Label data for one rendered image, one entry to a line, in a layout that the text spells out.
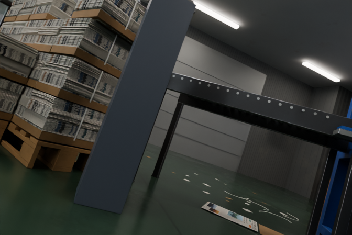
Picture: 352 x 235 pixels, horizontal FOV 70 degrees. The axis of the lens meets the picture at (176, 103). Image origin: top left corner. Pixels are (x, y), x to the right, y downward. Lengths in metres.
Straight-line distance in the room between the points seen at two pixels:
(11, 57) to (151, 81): 0.91
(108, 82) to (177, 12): 0.61
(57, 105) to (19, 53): 0.46
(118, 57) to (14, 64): 0.60
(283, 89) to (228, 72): 1.97
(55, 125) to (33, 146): 0.14
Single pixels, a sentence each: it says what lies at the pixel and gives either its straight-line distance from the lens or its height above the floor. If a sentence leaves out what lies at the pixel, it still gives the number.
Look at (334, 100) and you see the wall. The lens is 8.46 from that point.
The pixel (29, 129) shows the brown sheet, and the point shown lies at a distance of 1.55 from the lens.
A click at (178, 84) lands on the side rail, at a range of 1.74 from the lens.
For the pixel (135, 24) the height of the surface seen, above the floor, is 0.93.
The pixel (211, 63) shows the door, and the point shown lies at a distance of 7.00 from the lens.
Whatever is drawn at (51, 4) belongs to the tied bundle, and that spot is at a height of 0.94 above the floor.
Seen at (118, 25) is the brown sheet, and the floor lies 0.86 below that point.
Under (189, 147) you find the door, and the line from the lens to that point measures 6.73.
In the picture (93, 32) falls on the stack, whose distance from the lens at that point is 1.49.
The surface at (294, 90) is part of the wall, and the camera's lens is 8.60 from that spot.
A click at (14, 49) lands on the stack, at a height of 0.55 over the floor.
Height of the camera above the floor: 0.39
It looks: 7 degrees up
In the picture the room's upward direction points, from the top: 19 degrees clockwise
